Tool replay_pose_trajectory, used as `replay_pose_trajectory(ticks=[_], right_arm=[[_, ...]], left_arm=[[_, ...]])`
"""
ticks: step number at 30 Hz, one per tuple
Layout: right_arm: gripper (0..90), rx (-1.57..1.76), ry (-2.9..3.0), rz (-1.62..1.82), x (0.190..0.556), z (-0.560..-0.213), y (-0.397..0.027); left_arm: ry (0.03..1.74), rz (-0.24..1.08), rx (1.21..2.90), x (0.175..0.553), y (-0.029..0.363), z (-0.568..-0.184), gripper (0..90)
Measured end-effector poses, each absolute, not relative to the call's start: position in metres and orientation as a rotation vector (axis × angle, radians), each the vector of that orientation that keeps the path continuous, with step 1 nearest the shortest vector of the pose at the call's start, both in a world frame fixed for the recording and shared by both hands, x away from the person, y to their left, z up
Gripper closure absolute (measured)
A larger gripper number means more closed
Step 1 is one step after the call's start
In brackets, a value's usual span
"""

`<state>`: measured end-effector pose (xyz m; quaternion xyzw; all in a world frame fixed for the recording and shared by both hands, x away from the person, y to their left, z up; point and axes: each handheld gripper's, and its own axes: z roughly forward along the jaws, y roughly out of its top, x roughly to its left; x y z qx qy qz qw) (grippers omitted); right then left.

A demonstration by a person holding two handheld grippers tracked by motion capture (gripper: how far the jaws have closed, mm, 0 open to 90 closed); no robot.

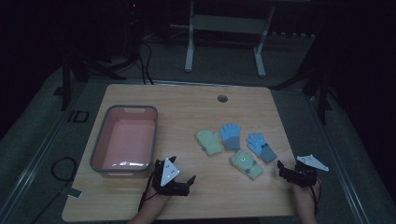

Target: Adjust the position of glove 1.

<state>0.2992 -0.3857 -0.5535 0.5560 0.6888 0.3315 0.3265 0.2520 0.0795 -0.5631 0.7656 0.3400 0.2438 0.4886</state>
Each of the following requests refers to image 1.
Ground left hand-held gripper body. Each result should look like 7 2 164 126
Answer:
151 157 191 197

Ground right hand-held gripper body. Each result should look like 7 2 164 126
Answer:
289 154 330 188

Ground blue glove with dots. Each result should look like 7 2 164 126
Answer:
245 133 278 164

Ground green glove with face print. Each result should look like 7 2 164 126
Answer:
230 149 264 181

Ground plain green glove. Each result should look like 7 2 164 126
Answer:
194 129 224 157

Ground pink basin with grey rim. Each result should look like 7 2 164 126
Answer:
89 105 159 179

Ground plain blue glove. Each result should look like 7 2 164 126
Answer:
219 122 243 151

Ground person's right hand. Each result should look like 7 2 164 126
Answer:
290 179 321 203

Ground person's left hand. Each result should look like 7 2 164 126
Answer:
141 186 172 210

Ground black tripod stand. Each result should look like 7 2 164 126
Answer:
270 36 334 126
53 50 127 112

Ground grey tape piece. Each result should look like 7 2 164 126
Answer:
65 188 84 200

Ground white metal stand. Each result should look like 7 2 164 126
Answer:
184 0 277 78

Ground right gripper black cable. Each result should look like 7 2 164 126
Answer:
309 176 322 217

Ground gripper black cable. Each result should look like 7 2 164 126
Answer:
137 164 163 213
309 176 322 217

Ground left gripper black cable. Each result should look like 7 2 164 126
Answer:
137 164 163 213

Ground black hanging cables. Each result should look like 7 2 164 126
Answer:
136 40 155 86

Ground black looped floor cable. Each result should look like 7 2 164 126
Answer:
31 156 78 224

